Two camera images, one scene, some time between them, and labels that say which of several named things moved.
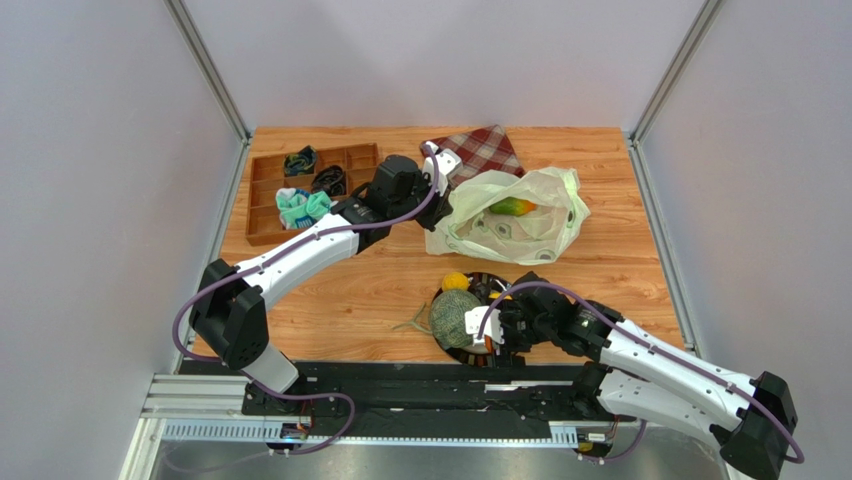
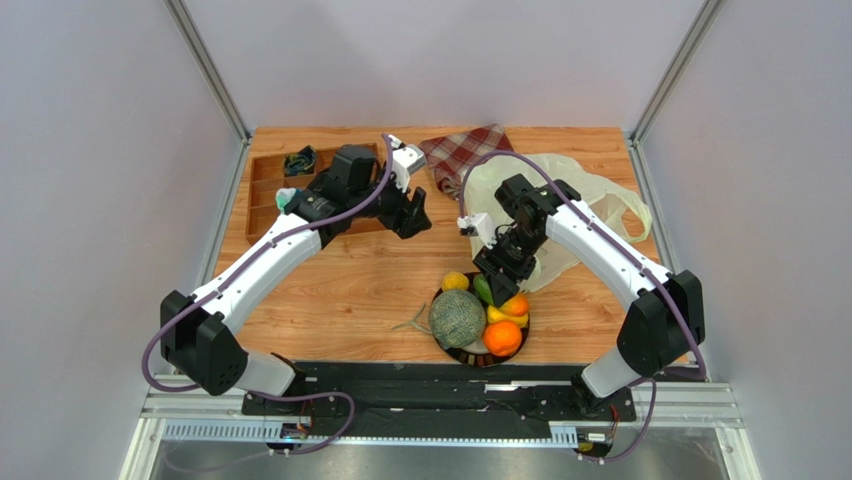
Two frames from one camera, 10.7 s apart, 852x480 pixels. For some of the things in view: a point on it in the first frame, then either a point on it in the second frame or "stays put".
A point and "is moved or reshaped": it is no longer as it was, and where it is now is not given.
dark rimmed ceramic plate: x=481 y=284 stays put
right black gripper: x=508 y=331 → x=505 y=267
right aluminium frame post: x=695 y=34 stays put
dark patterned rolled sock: x=300 y=163 stays put
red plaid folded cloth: x=483 y=149 stays put
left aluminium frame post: x=209 y=68 stays put
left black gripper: x=441 y=208 → x=407 y=219
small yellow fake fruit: x=454 y=280 stays put
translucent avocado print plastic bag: x=471 y=227 is moved or reshaped
